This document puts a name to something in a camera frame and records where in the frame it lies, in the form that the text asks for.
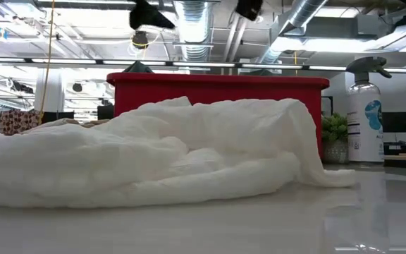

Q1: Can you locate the white lace top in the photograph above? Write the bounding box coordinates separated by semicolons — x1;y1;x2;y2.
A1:
0;95;357;209

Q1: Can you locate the red plastic laundry bin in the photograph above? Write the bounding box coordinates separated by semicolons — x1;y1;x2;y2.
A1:
106;72;331;158

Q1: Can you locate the long ceiling light bar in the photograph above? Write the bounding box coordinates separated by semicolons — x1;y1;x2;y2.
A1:
0;57;406;74

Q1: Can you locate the black box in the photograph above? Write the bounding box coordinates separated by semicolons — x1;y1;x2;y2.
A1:
97;104;116;121
42;111;75;123

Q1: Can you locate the beige folded cloth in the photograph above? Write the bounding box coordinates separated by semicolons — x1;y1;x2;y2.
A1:
23;118;111;135

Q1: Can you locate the green potted plant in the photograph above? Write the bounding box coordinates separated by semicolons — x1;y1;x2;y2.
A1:
321;111;349;165

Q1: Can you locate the clear spray bottle black trigger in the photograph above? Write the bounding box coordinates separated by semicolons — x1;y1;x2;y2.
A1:
345;56;393;163

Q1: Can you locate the brown patterned fabric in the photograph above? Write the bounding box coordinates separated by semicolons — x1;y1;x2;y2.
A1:
0;109;44;137

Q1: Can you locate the black computer monitor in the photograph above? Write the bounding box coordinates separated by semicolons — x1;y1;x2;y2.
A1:
381;111;406;133

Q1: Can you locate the black monitor stand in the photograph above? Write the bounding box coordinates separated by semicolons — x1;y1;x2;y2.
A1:
382;118;406;155

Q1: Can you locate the black dome ceiling camera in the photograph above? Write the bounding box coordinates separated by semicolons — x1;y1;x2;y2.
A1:
131;30;150;49

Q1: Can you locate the silver ribbed ventilation duct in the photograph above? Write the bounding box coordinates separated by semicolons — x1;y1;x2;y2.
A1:
173;0;215;64

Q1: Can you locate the silver spiral ventilation duct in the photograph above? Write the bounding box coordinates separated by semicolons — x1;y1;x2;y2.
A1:
259;0;329;65

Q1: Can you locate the yellow hanging cable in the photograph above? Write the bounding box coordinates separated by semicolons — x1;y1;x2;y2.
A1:
39;0;56;124

